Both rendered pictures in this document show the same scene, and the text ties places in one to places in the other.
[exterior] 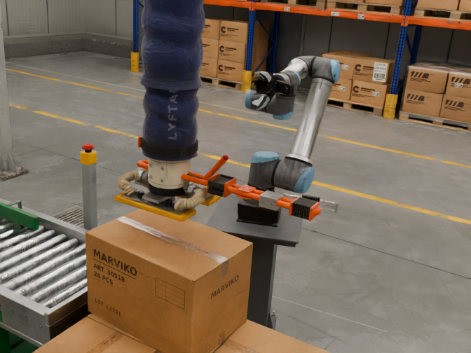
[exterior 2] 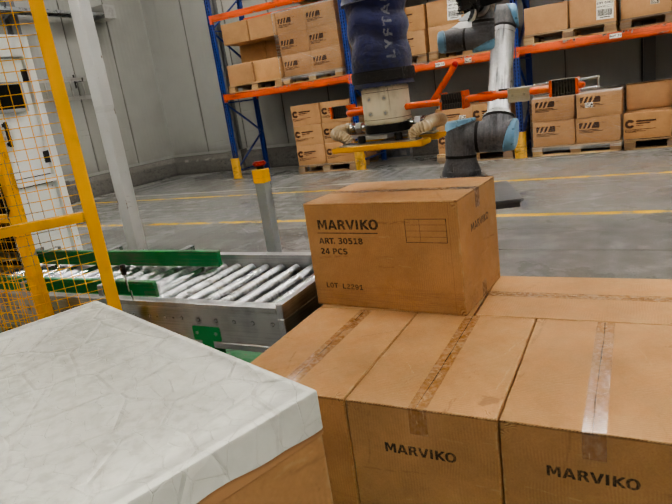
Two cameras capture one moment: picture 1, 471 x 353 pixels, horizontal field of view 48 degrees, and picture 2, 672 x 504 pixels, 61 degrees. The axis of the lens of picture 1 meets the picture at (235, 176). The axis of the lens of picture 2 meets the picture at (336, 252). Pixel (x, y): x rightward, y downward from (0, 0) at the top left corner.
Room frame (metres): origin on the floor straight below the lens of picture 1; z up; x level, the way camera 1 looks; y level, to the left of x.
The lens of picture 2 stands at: (-0.08, 0.52, 1.32)
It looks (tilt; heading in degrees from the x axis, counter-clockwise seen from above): 15 degrees down; 0
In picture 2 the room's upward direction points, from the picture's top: 8 degrees counter-clockwise
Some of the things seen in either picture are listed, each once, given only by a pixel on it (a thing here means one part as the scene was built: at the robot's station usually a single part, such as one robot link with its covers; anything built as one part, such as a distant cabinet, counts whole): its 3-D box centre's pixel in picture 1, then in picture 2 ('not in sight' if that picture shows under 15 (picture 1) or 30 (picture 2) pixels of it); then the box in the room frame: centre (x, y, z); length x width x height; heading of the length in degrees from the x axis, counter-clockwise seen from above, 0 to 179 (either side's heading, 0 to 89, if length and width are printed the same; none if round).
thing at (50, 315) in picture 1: (104, 283); (323, 279); (2.21, 0.60, 0.58); 0.70 x 0.03 x 0.06; 151
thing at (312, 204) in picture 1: (304, 208); (564, 86); (1.76, -0.25, 1.24); 0.08 x 0.07 x 0.05; 62
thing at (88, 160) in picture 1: (90, 229); (276, 260); (2.93, 0.86, 0.50); 0.07 x 0.07 x 1.00; 61
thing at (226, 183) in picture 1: (221, 185); (454, 100); (1.93, 0.05, 1.24); 0.10 x 0.08 x 0.06; 152
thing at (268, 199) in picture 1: (270, 200); (520, 94); (1.83, -0.14, 1.23); 0.07 x 0.07 x 0.04; 62
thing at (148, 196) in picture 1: (169, 185); (388, 127); (2.05, 0.27, 1.18); 0.34 x 0.25 x 0.06; 62
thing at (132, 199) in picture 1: (154, 201); (380, 141); (1.97, 0.32, 1.14); 0.34 x 0.10 x 0.05; 62
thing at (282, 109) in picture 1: (282, 105); (480, 36); (2.42, -0.19, 1.46); 0.12 x 0.09 x 0.12; 64
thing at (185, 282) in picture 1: (168, 278); (404, 241); (2.04, 0.26, 0.74); 0.60 x 0.40 x 0.40; 57
